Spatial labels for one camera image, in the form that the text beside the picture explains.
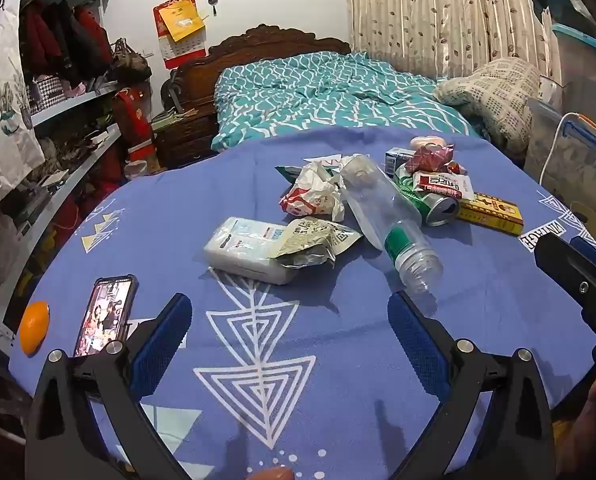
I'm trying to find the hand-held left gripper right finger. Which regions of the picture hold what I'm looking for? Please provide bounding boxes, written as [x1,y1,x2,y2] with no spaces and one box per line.
[387,290,558,480]

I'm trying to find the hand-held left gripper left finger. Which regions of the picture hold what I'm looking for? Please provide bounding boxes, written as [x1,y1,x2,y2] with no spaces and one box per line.
[24,292,199,480]

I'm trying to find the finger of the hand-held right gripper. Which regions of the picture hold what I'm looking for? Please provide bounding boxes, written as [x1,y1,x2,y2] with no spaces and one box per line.
[570,236,596,266]
[534,234,596,321]

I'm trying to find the pink foil wrapper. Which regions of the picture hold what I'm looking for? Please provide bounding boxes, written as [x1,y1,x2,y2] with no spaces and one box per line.
[403,142,456,174]

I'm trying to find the white red paper wrapper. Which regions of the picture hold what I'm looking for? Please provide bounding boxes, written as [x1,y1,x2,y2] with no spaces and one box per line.
[279,160,349,222]

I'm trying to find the green white foil wrapper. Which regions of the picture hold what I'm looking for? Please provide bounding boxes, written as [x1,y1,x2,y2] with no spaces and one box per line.
[275,164,309,184]

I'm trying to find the person's right hand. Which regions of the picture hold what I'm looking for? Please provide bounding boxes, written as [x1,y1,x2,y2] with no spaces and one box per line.
[556,372,596,480]

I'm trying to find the person's left hand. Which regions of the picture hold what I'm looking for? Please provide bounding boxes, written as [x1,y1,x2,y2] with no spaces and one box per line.
[248,466,295,480]

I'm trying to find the black smartphone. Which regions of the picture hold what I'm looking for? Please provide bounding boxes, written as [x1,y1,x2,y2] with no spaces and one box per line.
[73,275,139,358]

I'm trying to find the clear storage box orange lid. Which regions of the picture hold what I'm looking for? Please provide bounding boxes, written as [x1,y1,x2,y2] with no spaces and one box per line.
[525,97,596,211]

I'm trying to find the blue printed tablecloth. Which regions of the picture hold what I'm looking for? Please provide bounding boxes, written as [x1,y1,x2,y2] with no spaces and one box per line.
[8,125,596,480]

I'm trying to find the yellow red box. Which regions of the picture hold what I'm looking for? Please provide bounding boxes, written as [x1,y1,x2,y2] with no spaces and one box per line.
[456,191,524,237]

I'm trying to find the white tissue pack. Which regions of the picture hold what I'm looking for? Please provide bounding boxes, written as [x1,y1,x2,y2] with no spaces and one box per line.
[203,216,303,286]

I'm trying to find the orange fruit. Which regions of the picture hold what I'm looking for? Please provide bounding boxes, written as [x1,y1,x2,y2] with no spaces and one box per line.
[19,301,50,356]

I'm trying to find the clear plastic bottle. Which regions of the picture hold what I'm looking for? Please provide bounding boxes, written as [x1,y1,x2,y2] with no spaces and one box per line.
[339,154,443,295]

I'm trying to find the green drink can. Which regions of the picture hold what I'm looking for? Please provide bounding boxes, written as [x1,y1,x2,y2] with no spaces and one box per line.
[394,162,461,227]

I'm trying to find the crumpled beige snack wrapper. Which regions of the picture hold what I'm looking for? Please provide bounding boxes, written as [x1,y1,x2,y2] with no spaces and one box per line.
[270,216,363,268]

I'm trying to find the red white packet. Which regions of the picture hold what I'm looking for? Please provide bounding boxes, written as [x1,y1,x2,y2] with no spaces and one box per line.
[412,171,476,201]

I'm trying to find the small white blue carton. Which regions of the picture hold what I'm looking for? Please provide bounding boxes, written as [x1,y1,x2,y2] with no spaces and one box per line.
[384,147,416,177]

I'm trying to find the beige patterned pillow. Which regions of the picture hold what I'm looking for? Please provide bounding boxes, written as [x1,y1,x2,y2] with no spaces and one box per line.
[434,57,541,156]

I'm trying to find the pink white small item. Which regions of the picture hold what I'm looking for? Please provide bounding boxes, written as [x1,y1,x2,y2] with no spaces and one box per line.
[410,135,446,152]

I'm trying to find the dark wooden nightstand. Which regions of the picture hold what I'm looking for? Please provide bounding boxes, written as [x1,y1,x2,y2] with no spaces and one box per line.
[150,110,219,168]

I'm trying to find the red gift bag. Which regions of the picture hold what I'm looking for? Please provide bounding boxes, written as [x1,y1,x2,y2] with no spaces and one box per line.
[112,87,157,166]

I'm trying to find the grey metal shelf rack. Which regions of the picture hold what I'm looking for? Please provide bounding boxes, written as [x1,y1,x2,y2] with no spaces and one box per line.
[0,0,129,341]

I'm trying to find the teal patterned blanket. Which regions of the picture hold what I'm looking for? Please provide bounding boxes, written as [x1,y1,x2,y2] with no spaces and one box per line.
[212,51,478,153]

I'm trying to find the houndstooth bag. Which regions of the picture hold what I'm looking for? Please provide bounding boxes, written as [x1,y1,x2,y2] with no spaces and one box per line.
[28,75,64,113]

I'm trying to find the brown handbag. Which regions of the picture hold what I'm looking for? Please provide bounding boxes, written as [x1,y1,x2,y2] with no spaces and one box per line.
[109,37,153,86]

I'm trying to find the leaf print curtain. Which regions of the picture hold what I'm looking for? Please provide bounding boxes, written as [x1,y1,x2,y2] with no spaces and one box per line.
[347,0,561,86]

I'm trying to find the white plant print cloth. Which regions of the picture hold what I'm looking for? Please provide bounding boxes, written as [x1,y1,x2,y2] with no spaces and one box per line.
[0,0,46,216]

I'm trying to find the carved wooden headboard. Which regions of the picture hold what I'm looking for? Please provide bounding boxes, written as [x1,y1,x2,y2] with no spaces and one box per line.
[165,24,353,111]

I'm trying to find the dark red jacket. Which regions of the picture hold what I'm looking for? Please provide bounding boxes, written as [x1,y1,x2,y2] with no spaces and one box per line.
[20,2,74,86]

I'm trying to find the white cable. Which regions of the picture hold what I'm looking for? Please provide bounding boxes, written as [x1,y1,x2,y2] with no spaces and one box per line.
[538,112,586,186]

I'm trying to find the red yellow wall calendar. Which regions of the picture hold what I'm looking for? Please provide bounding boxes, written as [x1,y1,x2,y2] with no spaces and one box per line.
[153,0,209,70]

